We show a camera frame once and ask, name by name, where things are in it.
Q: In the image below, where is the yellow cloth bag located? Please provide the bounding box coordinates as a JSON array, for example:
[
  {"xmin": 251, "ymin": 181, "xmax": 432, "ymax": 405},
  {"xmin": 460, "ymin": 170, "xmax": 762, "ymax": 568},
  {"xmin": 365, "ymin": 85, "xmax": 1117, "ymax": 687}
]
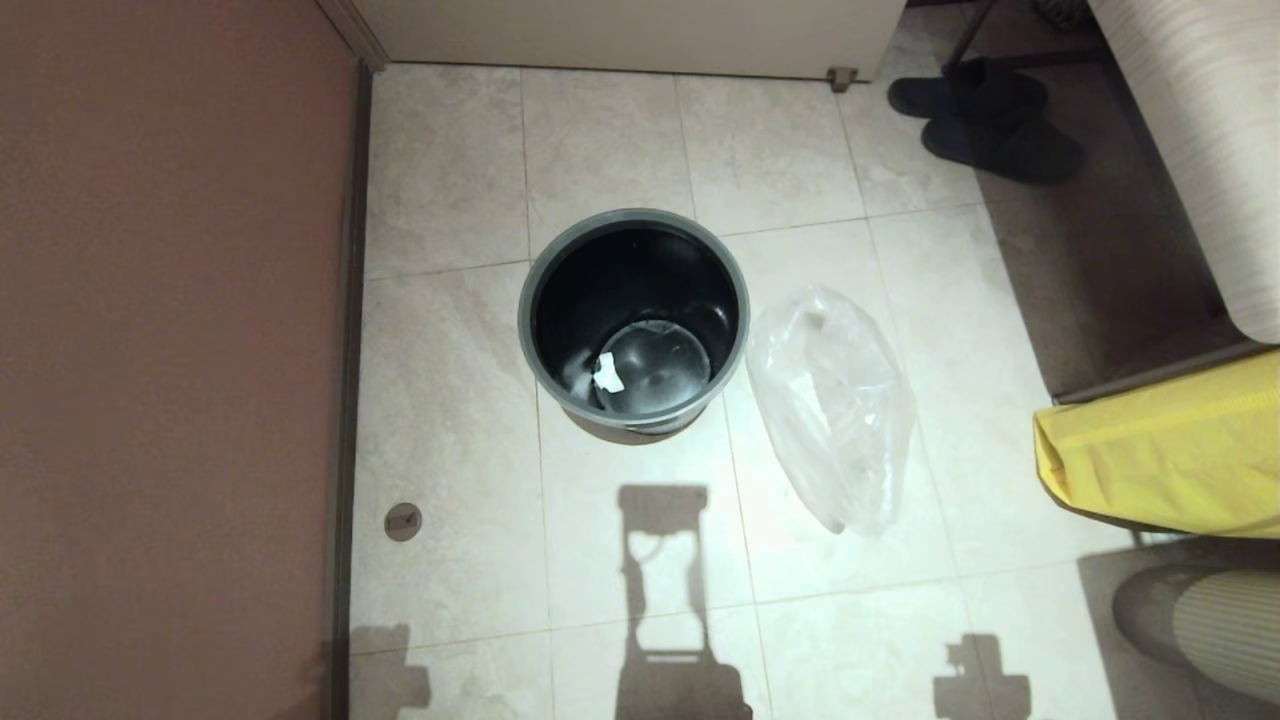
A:
[{"xmin": 1033, "ymin": 350, "xmax": 1280, "ymax": 541}]

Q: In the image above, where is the grey round trash bin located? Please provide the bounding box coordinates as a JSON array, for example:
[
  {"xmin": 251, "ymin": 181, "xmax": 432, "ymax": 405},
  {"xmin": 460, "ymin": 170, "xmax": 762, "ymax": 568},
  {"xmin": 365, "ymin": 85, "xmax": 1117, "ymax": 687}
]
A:
[{"xmin": 517, "ymin": 208, "xmax": 752, "ymax": 446}]

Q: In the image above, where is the clear plastic trash bag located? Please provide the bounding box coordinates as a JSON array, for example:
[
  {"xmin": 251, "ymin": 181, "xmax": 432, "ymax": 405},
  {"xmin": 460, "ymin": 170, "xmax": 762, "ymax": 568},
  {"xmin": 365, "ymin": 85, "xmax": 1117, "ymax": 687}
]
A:
[{"xmin": 745, "ymin": 287, "xmax": 917, "ymax": 538}]

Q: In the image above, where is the dark metal frame rail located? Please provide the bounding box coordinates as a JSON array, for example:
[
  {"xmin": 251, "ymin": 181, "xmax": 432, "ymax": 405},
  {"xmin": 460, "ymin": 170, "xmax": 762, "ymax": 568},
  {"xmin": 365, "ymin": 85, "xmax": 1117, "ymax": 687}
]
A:
[{"xmin": 1055, "ymin": 340, "xmax": 1271, "ymax": 406}]

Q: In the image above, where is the beige striped sofa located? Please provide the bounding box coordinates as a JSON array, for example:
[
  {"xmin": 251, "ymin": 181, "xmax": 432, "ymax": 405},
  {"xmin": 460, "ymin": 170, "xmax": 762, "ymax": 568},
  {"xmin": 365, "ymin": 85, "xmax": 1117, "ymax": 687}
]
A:
[{"xmin": 1088, "ymin": 0, "xmax": 1280, "ymax": 346}]

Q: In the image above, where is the grey ribbed round stool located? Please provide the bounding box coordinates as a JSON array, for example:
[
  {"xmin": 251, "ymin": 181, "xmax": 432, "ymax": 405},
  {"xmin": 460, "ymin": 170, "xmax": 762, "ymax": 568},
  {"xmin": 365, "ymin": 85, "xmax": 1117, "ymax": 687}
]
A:
[{"xmin": 1112, "ymin": 565, "xmax": 1280, "ymax": 706}]

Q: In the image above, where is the white door panel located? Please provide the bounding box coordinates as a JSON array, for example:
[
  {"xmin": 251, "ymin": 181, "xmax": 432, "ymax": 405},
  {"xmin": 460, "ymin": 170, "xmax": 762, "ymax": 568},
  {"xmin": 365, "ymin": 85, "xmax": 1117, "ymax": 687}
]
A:
[{"xmin": 350, "ymin": 0, "xmax": 909, "ymax": 81}]

